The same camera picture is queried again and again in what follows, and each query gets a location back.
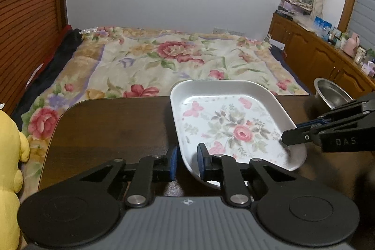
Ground large floral tray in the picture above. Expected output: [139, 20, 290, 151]
[170, 80, 307, 179]

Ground small steel bowl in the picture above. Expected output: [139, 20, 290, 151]
[314, 77, 353, 111]

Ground pink bottle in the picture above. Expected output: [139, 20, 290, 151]
[343, 33, 360, 58]

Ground wooden sideboard cabinet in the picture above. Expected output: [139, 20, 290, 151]
[269, 13, 374, 99]

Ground blue picture card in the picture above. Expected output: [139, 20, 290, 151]
[313, 16, 332, 41]

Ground yellow plush toy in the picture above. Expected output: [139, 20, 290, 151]
[0, 111, 30, 249]

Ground floral box stack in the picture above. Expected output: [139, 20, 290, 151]
[278, 0, 313, 16]

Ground floral bed quilt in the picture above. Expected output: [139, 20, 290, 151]
[20, 27, 308, 200]

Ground dark clothes pile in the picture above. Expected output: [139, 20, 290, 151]
[11, 29, 82, 129]

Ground wooden louvered wardrobe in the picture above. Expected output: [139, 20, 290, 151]
[1, 0, 68, 114]

